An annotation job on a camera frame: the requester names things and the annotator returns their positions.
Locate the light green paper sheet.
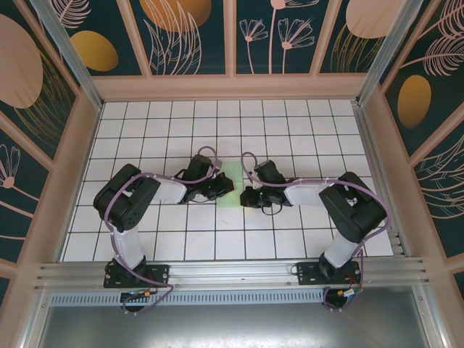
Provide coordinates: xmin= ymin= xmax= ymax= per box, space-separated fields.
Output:
xmin=216 ymin=162 xmax=243 ymax=208

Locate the grey metal sheet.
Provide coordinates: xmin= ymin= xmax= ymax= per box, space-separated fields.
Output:
xmin=21 ymin=284 xmax=450 ymax=348

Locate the small connector board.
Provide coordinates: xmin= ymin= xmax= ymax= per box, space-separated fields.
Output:
xmin=120 ymin=289 xmax=157 ymax=302
xmin=337 ymin=287 xmax=364 ymax=299

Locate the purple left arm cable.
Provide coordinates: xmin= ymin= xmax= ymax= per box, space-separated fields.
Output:
xmin=103 ymin=146 xmax=225 ymax=315

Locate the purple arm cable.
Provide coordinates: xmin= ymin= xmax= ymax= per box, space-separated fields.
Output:
xmin=241 ymin=151 xmax=391 ymax=312
xmin=103 ymin=146 xmax=225 ymax=315

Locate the aluminium side rail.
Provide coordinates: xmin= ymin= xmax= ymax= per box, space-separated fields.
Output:
xmin=352 ymin=103 xmax=413 ymax=257

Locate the aluminium mounting rail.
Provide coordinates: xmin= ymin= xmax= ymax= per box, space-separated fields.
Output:
xmin=34 ymin=256 xmax=431 ymax=293

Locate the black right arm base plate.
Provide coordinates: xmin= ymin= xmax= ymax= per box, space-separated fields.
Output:
xmin=296 ymin=261 xmax=363 ymax=286

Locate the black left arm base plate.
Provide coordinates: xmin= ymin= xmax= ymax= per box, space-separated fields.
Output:
xmin=104 ymin=264 xmax=171 ymax=289

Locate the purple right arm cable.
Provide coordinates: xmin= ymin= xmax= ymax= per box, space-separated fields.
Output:
xmin=241 ymin=151 xmax=391 ymax=312

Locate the slotted grey cable duct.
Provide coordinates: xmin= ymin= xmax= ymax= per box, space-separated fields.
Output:
xmin=49 ymin=288 xmax=327 ymax=306

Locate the aluminium corner post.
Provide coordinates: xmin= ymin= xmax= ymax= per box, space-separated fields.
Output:
xmin=28 ymin=0 xmax=104 ymax=109
xmin=357 ymin=0 xmax=425 ymax=106

